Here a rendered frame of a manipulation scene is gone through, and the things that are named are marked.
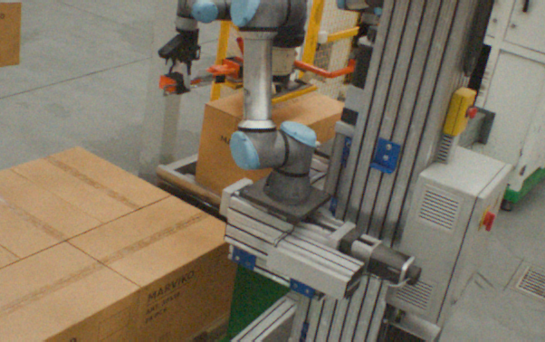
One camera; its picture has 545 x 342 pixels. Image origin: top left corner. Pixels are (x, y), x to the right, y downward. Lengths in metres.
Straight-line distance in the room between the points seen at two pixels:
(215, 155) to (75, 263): 0.84
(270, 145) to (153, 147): 2.28
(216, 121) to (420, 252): 1.24
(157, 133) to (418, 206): 2.38
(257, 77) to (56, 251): 1.11
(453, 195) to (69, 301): 1.30
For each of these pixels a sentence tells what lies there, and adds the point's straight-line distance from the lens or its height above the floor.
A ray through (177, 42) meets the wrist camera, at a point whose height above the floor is 1.35.
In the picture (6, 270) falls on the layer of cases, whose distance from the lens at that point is 2.83.
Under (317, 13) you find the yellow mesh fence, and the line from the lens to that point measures 4.28.
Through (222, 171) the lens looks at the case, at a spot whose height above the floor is 0.68.
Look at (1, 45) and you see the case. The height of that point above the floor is 0.74.
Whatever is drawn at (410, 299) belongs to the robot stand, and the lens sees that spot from 2.49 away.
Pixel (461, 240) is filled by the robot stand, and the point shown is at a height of 1.08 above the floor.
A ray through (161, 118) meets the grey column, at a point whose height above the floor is 0.45.
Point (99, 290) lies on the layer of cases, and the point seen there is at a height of 0.54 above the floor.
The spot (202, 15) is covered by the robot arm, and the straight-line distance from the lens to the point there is 2.58.
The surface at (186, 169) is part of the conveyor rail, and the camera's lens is 3.57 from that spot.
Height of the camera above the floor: 2.13
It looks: 25 degrees down
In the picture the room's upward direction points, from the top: 11 degrees clockwise
